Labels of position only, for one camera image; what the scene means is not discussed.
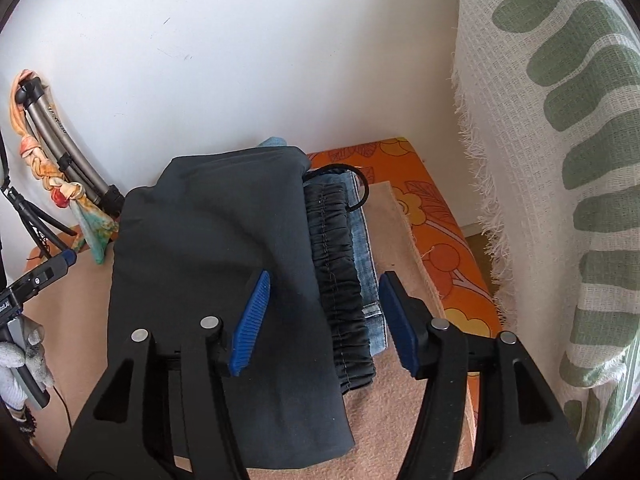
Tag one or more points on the person's left hand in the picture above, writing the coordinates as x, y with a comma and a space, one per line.
35, 355

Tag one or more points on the peach blanket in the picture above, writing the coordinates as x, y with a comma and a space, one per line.
387, 240

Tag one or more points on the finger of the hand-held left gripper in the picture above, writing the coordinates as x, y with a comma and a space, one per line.
50, 271

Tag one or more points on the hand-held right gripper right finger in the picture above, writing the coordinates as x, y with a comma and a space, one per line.
397, 325

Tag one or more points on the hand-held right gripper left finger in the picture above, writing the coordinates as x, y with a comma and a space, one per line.
250, 325

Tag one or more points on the black tripod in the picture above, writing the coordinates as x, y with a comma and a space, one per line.
30, 215

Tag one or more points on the folded blue jeans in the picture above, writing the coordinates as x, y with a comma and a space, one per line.
367, 270

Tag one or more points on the orange floral bed sheet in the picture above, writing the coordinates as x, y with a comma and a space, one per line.
440, 220

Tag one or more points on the grey folded tripod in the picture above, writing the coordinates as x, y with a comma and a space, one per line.
55, 125

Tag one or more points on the dark grey pants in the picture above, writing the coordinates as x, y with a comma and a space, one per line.
200, 235

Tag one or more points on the green patterned white throw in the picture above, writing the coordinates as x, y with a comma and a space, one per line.
550, 160

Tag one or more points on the colourful knotted scarf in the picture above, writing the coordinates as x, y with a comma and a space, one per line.
95, 225

